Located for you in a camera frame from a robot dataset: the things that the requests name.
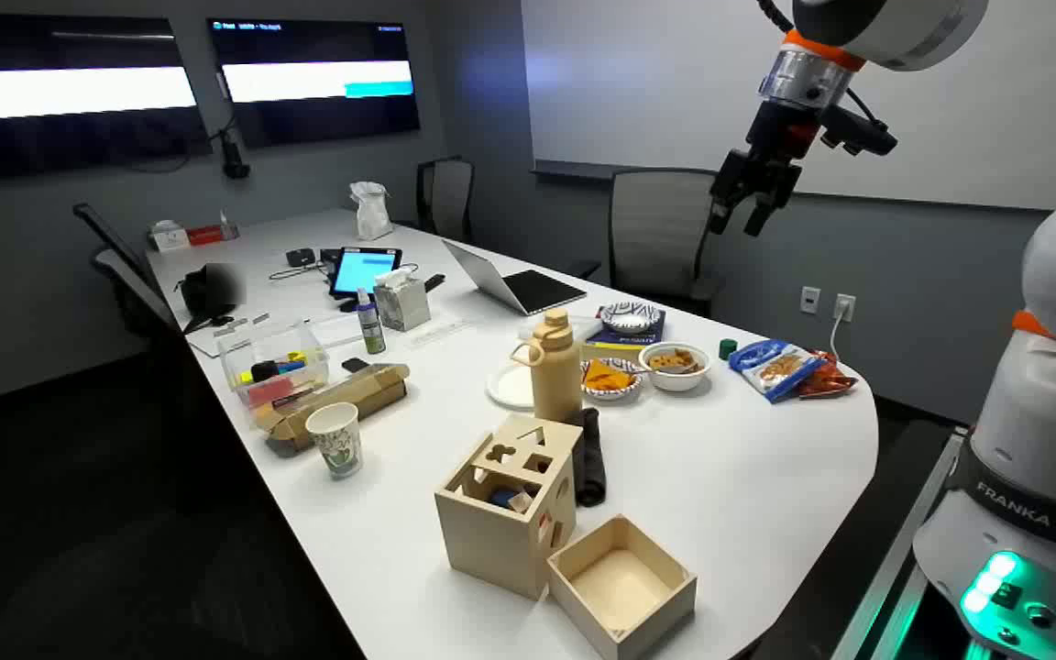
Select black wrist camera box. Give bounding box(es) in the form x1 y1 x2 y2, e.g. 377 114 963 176
819 103 901 161

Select red snack bag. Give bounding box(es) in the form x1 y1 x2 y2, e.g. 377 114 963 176
800 352 861 403

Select white round plate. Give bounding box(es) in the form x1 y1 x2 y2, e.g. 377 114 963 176
486 364 541 414

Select wooden shape sorter cube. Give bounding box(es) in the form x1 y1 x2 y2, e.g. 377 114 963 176
432 412 588 601

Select beige bottle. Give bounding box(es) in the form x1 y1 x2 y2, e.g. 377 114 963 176
530 337 588 424

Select brown cardboard box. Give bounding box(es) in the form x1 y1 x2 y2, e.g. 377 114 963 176
250 359 416 458

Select whiteboard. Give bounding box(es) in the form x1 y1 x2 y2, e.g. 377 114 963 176
519 0 1056 218

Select beige bottle lid with loop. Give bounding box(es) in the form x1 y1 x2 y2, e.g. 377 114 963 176
509 306 581 372

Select white plastic bag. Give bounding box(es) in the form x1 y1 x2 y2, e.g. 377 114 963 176
344 178 396 244

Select black webcam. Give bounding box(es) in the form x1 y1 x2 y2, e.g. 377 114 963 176
214 121 252 182

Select white carton box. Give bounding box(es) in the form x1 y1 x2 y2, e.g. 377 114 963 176
371 269 437 332

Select clear bin with markers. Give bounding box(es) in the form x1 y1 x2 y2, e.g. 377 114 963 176
215 320 334 414

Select white tissue box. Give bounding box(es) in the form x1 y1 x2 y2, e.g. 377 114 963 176
145 218 195 255

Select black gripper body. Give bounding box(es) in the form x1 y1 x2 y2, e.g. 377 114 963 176
709 99 833 204

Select blue snack bag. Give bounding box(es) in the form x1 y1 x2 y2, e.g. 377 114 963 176
725 337 824 408

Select red box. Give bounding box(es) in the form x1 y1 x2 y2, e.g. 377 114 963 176
182 218 240 249

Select grey office chair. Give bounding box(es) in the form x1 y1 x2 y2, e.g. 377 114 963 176
416 155 482 244
87 244 180 350
607 164 724 317
71 197 156 291

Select patterned bowl with orange chips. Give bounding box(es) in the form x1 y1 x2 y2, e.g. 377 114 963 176
575 357 651 408

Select open wooden box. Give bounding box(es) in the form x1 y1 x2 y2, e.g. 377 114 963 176
543 511 701 660

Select black corrugated cable conduit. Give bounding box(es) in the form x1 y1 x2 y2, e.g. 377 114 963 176
754 0 796 35

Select black cloth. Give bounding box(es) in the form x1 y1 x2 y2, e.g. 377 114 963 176
569 403 611 511

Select white bowl with cookies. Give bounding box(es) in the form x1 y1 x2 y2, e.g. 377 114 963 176
633 337 715 396

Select tablet with blue screen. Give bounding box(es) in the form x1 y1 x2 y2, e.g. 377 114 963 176
327 243 407 306

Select blue patterned paper plate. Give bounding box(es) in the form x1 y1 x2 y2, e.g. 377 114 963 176
594 299 671 342

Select black laptop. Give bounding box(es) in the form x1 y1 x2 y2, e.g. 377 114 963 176
440 236 591 320

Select wall mounted tv screen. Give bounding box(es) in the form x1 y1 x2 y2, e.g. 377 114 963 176
0 11 214 188
207 16 424 150

